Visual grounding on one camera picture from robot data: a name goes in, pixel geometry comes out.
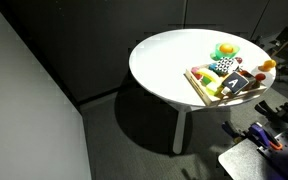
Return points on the white table leg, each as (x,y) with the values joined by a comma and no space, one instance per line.
(179,133)

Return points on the small white toy block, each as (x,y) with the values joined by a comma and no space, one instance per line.
(225,91)

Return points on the red toy strawberry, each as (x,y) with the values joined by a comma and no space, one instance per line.
(260,77)

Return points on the green plastic bowl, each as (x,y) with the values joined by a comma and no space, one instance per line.
(215,55)

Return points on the pale green toy block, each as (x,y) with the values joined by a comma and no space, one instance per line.
(213,88)

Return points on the black spring clamp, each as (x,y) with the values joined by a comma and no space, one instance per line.
(267,110)
(232,130)

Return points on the orange toy fruit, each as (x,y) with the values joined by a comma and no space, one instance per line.
(226,48)

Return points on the wooden tray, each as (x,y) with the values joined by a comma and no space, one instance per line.
(204,95)

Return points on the purple spring clamp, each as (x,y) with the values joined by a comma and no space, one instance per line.
(262,135)

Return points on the teal blue toy block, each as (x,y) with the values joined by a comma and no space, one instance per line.
(212,66)

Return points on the yellow toy banana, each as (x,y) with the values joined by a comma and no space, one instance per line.
(209,75)

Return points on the black patterned fabric cube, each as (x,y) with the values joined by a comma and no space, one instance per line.
(225,65)

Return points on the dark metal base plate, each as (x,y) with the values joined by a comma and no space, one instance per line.
(244,163)

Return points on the pink toy block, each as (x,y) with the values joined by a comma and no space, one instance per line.
(194,70)

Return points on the large yellow toy fruit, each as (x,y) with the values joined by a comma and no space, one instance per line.
(268,64)

